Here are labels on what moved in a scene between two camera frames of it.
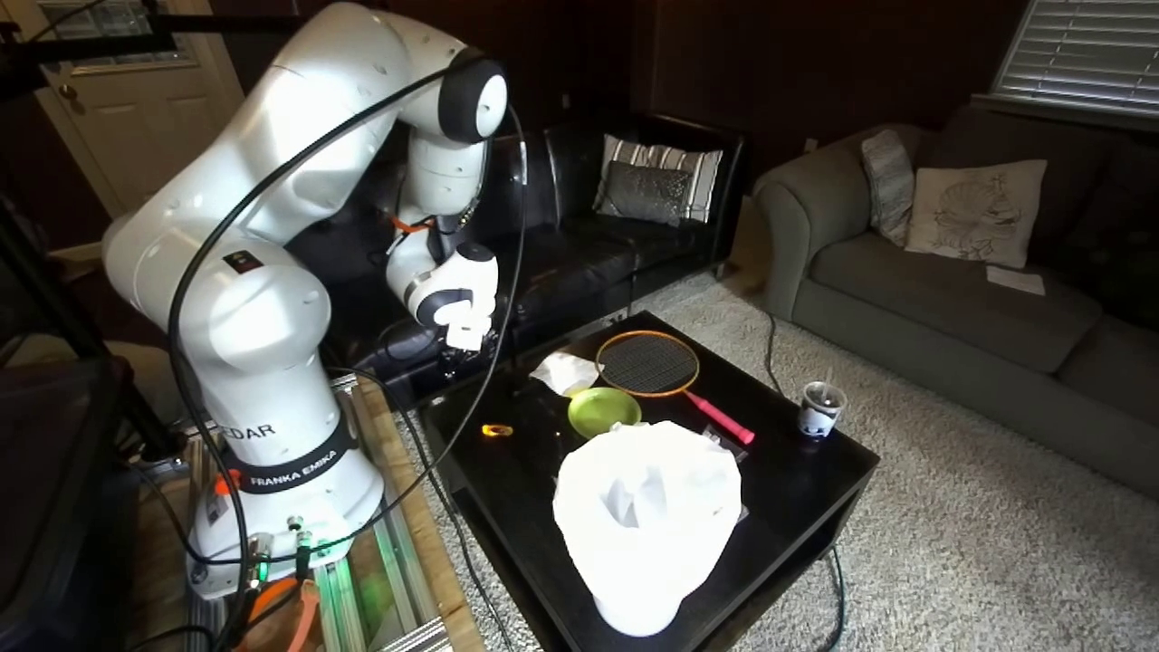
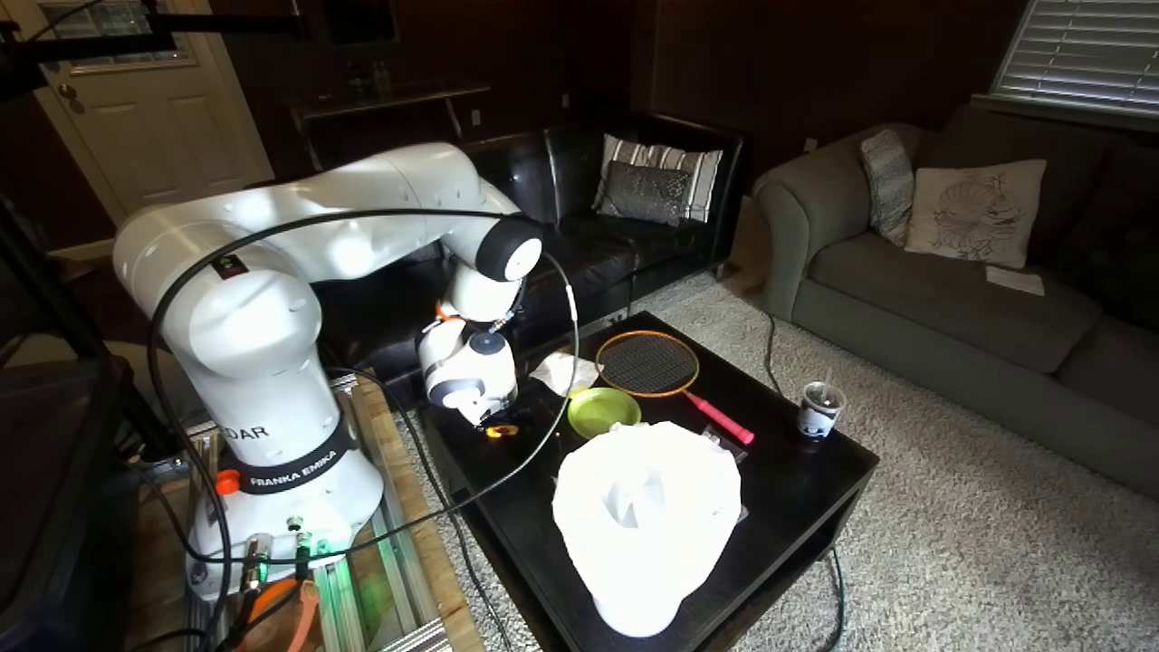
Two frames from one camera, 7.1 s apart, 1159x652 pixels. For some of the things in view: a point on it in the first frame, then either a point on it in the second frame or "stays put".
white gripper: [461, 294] -> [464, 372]
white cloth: [647, 512] stays put
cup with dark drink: [822, 406] stays put
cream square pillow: [977, 211] stays put
